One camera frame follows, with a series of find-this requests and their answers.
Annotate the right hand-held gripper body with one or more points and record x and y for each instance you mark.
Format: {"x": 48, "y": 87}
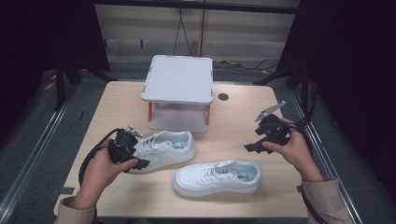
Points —
{"x": 275, "y": 129}

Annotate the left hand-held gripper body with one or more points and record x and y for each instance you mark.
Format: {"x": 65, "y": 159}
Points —
{"x": 123, "y": 146}

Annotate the white sneaker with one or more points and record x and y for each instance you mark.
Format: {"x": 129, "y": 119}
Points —
{"x": 214, "y": 179}
{"x": 168, "y": 152}

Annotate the white shoe box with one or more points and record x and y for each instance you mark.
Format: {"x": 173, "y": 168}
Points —
{"x": 179, "y": 77}

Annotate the person's right hand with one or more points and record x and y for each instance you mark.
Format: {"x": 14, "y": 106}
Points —
{"x": 299, "y": 152}

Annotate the person's left hand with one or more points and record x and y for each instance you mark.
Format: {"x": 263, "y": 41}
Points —
{"x": 98, "y": 174}

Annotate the dark round table grommet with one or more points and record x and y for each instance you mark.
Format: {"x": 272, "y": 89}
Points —
{"x": 223, "y": 96}

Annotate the black stand leg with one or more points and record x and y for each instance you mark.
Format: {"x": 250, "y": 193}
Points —
{"x": 60, "y": 84}
{"x": 280, "y": 76}

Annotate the grey tape piece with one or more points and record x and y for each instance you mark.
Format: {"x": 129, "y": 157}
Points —
{"x": 66, "y": 190}
{"x": 299, "y": 188}

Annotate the yellow floor strip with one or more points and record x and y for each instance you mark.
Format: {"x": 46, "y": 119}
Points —
{"x": 229, "y": 62}

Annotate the yellow tape piece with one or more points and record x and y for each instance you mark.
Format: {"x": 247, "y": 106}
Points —
{"x": 49, "y": 86}

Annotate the thin brass vertical pole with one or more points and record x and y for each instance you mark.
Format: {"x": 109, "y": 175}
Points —
{"x": 202, "y": 31}

